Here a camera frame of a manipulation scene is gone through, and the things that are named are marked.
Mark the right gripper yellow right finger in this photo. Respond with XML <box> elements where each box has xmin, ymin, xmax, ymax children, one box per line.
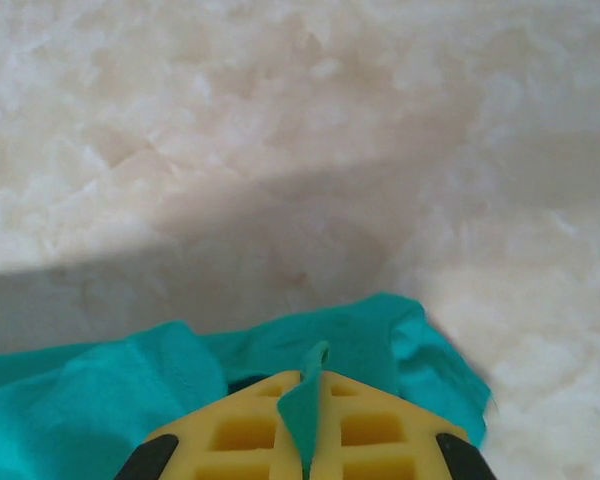
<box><xmin>311</xmin><ymin>370</ymin><xmax>495</xmax><ymax>480</ymax></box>

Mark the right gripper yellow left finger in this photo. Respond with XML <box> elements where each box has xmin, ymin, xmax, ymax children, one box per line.
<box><xmin>119</xmin><ymin>369</ymin><xmax>307</xmax><ymax>480</ymax></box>

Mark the teal t-shirt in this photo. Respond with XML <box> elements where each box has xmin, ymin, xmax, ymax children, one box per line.
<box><xmin>0</xmin><ymin>292</ymin><xmax>494</xmax><ymax>480</ymax></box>

